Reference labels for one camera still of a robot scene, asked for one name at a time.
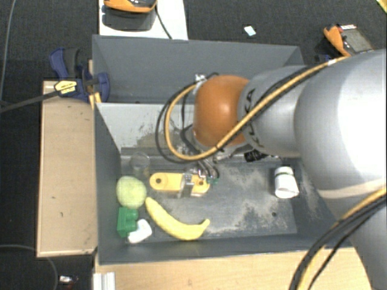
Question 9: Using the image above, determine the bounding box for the yellow flat block with hole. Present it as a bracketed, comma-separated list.
[149, 172, 211, 198]

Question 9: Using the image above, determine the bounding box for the yellow toy banana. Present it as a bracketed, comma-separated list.
[145, 196, 211, 242]

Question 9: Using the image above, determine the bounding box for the grey metal bin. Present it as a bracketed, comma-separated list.
[91, 34, 344, 265]

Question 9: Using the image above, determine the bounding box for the clear glass cup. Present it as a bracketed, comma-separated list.
[129, 152, 151, 179]

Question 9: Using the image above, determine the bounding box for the pale green ball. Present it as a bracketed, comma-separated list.
[115, 175, 148, 209]

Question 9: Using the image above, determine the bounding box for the small white curved piece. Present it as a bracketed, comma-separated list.
[127, 218, 153, 245]

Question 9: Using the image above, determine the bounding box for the green toy block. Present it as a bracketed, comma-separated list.
[116, 206, 139, 239]

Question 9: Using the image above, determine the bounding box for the white cup with green band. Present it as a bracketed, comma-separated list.
[273, 166, 301, 199]

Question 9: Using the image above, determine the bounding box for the pale wood board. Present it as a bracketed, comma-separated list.
[36, 80, 99, 258]

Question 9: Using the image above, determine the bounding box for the black cylinder on white bracket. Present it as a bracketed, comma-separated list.
[216, 148, 268, 163]

